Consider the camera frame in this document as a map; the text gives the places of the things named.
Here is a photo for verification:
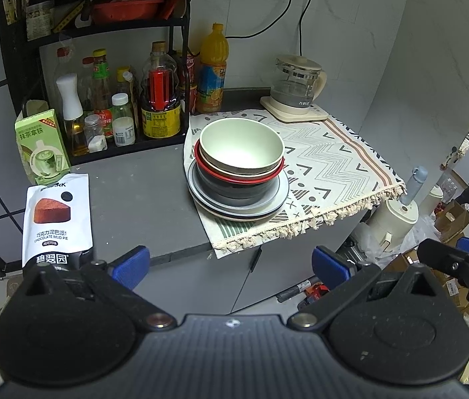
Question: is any white top oil sprayer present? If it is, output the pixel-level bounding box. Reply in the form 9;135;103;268
56;72;89;156

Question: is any white capped jar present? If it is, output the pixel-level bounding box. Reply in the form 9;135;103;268
111;92;136;147

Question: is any grey plate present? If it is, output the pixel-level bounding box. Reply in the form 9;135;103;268
187;160;290;217

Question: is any pale green bowl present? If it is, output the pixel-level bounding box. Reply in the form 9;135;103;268
199;117;286;175

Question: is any beige bowl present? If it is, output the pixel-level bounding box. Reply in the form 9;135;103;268
195;141;285;179

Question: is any beige kettle base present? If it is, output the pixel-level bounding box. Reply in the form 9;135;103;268
259;95;330;123

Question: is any cardboard box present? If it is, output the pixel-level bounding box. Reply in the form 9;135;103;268
434;199;469;242
384;249;426;275

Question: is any green drink carton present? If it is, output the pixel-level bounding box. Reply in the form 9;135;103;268
14;109;72;186

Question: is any black kettle power cable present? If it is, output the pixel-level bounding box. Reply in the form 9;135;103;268
299;0;316;57

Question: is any green capped sauce bottle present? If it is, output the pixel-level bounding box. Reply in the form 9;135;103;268
91;49;114;140

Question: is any patterned fringed table cloth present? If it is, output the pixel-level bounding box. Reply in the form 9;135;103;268
183;109;407;259

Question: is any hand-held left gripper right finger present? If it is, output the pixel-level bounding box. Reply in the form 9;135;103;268
288;245;445;330

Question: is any red can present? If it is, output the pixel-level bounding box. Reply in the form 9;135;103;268
178;83;198;116

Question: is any orange juice bottle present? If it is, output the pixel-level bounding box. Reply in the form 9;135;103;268
196;23;228;114

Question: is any black metal kitchen rack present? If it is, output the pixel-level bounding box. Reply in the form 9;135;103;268
0;0;191;166

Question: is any red rimmed bowl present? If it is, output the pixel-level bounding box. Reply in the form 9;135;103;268
194;139;287;184

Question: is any small glass spice jar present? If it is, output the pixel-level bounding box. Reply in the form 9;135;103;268
84;114;107;152

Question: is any large cooking oil bottle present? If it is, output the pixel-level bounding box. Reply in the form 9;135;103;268
140;41;182;140

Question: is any yellow capped sauce bottle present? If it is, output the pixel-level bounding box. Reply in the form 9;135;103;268
116;66;135;96

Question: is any yellow ruler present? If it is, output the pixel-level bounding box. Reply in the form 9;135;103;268
54;0;89;34

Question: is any cream white humidifier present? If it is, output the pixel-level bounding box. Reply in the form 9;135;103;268
368;197;420;254

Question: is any pale blue bottle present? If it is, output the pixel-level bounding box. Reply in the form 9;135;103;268
401;166;428;206

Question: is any red plastic tray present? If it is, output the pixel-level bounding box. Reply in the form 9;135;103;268
91;0;164;25

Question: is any black bowl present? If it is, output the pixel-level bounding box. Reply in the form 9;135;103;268
197;166;279;200

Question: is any glass kettle with beige lid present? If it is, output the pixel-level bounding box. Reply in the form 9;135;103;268
270;54;327;109

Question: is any slim brown sauce bottle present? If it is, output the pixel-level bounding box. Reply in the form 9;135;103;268
80;56;94;113

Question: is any clear plastic bag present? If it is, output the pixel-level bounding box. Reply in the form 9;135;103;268
351;216;439;267

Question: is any seasoning packet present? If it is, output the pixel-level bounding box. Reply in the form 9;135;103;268
24;2;54;42

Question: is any white cake snack bag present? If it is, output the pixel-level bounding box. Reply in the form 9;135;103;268
22;173;94;271

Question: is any black marker pen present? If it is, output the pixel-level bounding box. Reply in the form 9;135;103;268
276;280;314;302

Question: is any small white appliance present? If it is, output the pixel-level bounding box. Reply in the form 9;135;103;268
419;185;444;217

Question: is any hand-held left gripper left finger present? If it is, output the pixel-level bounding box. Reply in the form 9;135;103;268
22;245;178;332

